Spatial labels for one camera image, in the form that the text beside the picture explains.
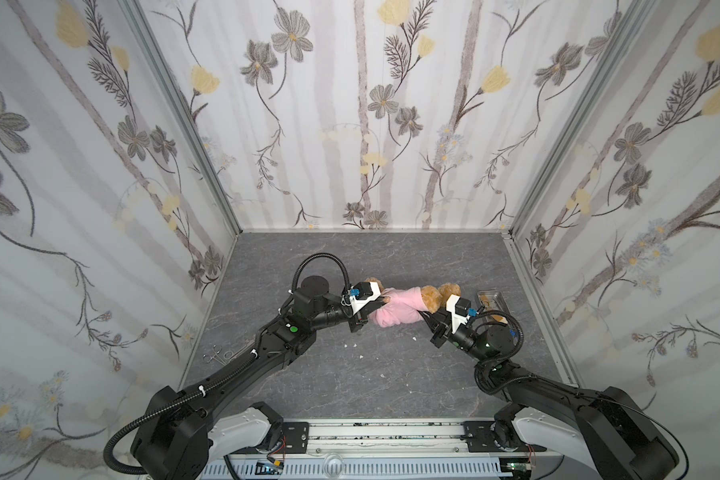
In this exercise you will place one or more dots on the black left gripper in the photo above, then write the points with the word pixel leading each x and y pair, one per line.
pixel 359 317

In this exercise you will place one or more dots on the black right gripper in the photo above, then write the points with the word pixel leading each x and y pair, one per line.
pixel 439 330

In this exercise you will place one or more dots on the brown plush teddy bear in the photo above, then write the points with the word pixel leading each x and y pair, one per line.
pixel 446 290

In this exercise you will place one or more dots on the pink bear hoodie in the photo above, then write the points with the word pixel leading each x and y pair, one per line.
pixel 404 306

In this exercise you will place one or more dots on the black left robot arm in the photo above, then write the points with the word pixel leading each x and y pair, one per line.
pixel 172 438

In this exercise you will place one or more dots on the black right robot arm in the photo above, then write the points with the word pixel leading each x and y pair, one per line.
pixel 604 430

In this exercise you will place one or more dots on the metal tray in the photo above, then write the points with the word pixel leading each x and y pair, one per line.
pixel 492 300

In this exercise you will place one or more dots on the silver surgical scissors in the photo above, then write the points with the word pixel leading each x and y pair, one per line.
pixel 219 355

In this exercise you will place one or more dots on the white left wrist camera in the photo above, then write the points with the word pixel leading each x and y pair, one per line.
pixel 365 297

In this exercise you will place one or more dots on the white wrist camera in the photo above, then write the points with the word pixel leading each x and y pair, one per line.
pixel 460 310
pixel 365 297

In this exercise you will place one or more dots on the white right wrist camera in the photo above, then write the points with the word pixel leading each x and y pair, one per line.
pixel 460 310

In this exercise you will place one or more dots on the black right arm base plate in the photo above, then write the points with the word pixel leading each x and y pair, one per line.
pixel 491 436

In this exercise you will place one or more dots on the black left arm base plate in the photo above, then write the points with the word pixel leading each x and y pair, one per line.
pixel 286 437

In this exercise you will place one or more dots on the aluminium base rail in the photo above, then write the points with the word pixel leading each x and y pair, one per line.
pixel 423 448

